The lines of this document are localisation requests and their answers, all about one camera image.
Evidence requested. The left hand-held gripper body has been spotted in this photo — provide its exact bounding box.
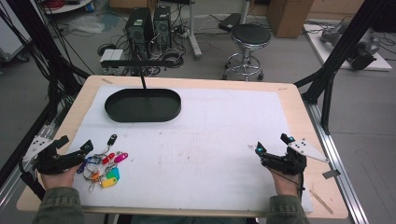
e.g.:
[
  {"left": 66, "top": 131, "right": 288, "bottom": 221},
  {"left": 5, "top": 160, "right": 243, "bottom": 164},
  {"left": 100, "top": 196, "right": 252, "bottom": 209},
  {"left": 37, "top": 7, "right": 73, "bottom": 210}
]
[{"left": 22, "top": 134, "right": 86, "bottom": 175}]

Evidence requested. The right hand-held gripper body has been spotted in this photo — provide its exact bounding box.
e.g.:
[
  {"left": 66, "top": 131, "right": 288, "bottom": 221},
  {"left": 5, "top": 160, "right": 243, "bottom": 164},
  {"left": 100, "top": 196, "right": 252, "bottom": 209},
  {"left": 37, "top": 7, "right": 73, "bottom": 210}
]
[{"left": 260, "top": 137, "right": 331, "bottom": 176}]

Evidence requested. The blue carabiner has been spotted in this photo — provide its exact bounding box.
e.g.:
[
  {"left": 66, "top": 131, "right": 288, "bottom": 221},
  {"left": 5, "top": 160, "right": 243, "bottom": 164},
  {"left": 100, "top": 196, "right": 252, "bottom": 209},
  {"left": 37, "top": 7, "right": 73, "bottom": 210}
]
[{"left": 86, "top": 155, "right": 103, "bottom": 166}]

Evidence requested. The blue key tag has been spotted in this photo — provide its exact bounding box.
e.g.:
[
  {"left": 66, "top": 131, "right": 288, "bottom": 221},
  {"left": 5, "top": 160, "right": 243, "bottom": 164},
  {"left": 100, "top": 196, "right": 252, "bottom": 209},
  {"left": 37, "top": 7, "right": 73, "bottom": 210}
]
[{"left": 76, "top": 158, "right": 90, "bottom": 175}]

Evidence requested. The red key tag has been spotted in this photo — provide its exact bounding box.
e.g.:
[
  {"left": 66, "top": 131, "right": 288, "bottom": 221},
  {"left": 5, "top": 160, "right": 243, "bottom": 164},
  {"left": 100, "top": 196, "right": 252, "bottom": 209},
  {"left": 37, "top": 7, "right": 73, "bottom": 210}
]
[{"left": 101, "top": 152, "right": 117, "bottom": 165}]

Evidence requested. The black key fob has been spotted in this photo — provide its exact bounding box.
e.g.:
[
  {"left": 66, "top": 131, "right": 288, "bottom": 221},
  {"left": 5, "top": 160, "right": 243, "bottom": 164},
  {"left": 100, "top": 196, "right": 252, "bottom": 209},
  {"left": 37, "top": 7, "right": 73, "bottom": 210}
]
[{"left": 106, "top": 133, "right": 119, "bottom": 147}]

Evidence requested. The pink key tag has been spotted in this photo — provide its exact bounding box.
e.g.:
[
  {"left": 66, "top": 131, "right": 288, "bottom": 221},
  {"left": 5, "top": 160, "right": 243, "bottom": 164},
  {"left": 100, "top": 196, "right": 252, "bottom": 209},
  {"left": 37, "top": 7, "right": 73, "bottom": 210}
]
[{"left": 113, "top": 151, "right": 130, "bottom": 164}]

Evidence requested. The teal key tag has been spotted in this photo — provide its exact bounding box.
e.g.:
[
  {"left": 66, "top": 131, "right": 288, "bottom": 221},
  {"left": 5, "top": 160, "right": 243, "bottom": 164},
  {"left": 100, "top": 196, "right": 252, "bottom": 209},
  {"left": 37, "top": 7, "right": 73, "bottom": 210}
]
[{"left": 106, "top": 166, "right": 121, "bottom": 182}]

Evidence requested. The yellow key tag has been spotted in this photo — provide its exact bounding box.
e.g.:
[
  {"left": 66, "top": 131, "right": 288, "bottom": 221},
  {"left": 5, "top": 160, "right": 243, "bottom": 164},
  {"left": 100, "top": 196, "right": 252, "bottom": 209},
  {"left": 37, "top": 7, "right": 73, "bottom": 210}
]
[{"left": 99, "top": 176, "right": 119, "bottom": 189}]

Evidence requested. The black oval tray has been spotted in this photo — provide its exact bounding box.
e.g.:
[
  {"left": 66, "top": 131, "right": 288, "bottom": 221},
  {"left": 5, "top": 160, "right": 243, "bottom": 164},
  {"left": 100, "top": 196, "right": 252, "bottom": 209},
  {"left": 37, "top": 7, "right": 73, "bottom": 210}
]
[{"left": 104, "top": 88, "right": 182, "bottom": 123}]

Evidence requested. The person's left hand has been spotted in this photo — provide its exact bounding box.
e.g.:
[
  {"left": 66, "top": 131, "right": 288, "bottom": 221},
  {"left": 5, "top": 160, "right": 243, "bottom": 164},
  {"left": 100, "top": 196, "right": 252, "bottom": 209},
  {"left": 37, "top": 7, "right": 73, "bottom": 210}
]
[{"left": 40, "top": 163, "right": 82, "bottom": 191}]

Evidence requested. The person's right hand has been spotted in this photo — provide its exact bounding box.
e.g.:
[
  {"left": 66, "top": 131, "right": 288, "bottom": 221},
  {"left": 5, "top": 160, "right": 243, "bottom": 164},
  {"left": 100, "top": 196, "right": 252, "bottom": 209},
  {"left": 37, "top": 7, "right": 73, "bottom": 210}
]
[{"left": 270, "top": 169, "right": 302, "bottom": 198}]

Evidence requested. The grey tape piece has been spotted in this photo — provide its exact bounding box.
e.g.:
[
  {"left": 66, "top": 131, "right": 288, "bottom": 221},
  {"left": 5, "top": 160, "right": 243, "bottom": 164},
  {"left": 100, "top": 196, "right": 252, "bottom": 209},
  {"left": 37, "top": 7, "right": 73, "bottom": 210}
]
[{"left": 321, "top": 169, "right": 342, "bottom": 180}]

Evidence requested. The thin wooden stick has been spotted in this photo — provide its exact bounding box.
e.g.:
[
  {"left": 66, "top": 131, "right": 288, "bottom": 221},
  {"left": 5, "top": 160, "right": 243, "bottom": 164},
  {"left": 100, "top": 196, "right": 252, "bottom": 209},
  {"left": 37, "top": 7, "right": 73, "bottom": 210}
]
[{"left": 308, "top": 189, "right": 334, "bottom": 216}]

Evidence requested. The white table mat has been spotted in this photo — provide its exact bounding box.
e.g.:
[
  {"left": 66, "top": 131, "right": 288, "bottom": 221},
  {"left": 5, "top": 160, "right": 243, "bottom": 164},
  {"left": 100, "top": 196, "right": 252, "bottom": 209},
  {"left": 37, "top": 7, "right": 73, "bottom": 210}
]
[{"left": 66, "top": 85, "right": 314, "bottom": 215}]

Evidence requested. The white flat box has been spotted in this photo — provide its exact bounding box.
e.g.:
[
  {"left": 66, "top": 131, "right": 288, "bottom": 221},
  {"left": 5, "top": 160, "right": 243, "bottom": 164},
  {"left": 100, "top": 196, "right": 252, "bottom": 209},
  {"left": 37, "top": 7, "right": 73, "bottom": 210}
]
[{"left": 99, "top": 48, "right": 125, "bottom": 65}]

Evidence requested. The black stand bar with rod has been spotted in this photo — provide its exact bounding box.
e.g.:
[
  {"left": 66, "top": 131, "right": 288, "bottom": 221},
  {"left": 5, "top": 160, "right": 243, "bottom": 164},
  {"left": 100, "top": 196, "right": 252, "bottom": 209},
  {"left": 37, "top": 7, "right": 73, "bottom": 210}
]
[{"left": 99, "top": 59, "right": 177, "bottom": 91}]

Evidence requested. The white floor board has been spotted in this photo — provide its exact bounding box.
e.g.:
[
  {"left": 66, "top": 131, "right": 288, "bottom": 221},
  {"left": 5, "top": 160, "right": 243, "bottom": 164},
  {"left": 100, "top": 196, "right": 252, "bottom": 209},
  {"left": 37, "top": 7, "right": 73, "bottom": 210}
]
[{"left": 303, "top": 22, "right": 393, "bottom": 73}]

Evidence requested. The black round stool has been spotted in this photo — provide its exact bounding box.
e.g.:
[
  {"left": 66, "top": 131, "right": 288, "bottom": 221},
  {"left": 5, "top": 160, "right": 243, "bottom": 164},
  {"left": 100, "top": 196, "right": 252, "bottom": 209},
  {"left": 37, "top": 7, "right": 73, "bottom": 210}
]
[{"left": 221, "top": 23, "right": 273, "bottom": 82}]

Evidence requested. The grey and black machine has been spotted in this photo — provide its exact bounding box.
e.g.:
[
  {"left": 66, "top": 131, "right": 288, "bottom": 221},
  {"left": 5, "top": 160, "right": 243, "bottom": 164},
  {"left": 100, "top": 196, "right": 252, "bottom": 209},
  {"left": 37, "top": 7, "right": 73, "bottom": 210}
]
[{"left": 319, "top": 21, "right": 381, "bottom": 71}]

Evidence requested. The clear plastic bag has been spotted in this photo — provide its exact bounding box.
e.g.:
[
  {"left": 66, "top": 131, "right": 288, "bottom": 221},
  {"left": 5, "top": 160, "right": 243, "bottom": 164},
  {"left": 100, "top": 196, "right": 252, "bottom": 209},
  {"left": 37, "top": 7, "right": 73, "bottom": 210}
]
[{"left": 66, "top": 15, "right": 106, "bottom": 35}]

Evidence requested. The cardboard box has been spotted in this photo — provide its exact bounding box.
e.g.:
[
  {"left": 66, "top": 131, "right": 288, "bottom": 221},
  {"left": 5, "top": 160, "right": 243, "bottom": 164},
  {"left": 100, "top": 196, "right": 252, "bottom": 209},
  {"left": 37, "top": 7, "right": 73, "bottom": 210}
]
[{"left": 266, "top": 0, "right": 316, "bottom": 39}]

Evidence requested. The large black computer tower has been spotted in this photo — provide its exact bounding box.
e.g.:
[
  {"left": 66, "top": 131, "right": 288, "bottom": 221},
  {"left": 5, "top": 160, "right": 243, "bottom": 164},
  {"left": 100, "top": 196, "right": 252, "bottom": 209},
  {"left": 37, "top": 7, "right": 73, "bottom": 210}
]
[{"left": 125, "top": 7, "right": 155, "bottom": 61}]

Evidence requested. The black flat case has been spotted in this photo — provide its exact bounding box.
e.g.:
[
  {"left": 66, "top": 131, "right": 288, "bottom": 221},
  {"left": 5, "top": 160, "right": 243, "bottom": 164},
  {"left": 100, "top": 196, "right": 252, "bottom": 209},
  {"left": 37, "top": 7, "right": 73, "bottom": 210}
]
[{"left": 218, "top": 12, "right": 243, "bottom": 33}]

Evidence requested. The round white table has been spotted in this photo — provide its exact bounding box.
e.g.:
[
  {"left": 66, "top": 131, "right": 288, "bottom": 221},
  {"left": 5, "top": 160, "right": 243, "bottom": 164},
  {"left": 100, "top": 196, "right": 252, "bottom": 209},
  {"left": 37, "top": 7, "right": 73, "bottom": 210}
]
[{"left": 42, "top": 0, "right": 94, "bottom": 15}]

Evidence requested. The white table leg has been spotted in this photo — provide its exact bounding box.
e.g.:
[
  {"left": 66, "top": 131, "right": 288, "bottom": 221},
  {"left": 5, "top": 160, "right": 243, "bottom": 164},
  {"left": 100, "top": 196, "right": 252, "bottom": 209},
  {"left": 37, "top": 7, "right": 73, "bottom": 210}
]
[{"left": 187, "top": 0, "right": 204, "bottom": 61}]

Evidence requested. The small black computer tower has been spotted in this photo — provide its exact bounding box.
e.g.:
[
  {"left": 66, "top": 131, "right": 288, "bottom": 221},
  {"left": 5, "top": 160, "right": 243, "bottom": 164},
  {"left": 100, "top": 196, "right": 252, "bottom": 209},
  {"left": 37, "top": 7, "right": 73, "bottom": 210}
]
[{"left": 152, "top": 5, "right": 173, "bottom": 51}]

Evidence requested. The aluminium rail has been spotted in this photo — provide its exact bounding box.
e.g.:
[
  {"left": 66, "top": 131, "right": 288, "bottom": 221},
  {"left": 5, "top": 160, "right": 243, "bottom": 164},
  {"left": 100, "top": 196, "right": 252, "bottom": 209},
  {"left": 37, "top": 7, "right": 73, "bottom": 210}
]
[
  {"left": 304, "top": 100, "right": 371, "bottom": 224},
  {"left": 0, "top": 95, "right": 76, "bottom": 216}
]

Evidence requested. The black frame strut with cables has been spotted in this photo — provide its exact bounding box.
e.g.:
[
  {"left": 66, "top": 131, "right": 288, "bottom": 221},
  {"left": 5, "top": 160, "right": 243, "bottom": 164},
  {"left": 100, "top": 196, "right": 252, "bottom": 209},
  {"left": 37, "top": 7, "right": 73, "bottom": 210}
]
[{"left": 0, "top": 0, "right": 92, "bottom": 125}]

